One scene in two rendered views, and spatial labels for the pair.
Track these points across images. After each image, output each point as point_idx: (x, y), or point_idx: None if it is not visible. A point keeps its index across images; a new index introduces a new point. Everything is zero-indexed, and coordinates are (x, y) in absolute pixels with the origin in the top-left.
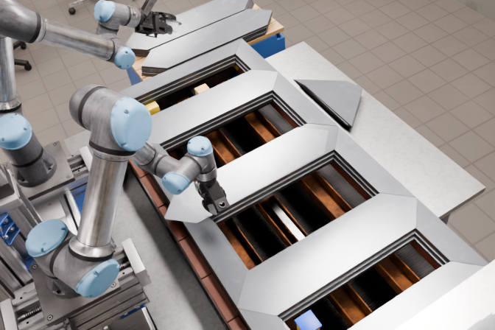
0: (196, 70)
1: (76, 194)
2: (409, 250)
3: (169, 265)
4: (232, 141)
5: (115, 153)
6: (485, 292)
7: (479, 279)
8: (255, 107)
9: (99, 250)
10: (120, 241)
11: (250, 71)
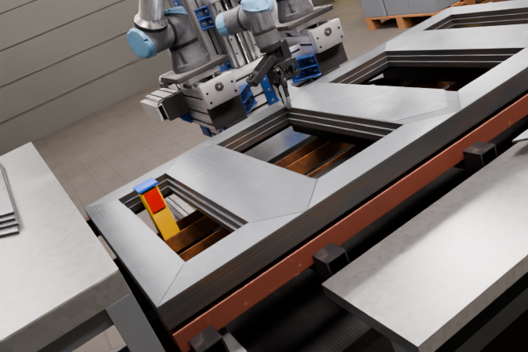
0: None
1: (304, 51)
2: (347, 339)
3: (281, 145)
4: (515, 127)
5: None
6: (48, 218)
7: (65, 211)
8: (493, 64)
9: (137, 19)
10: None
11: None
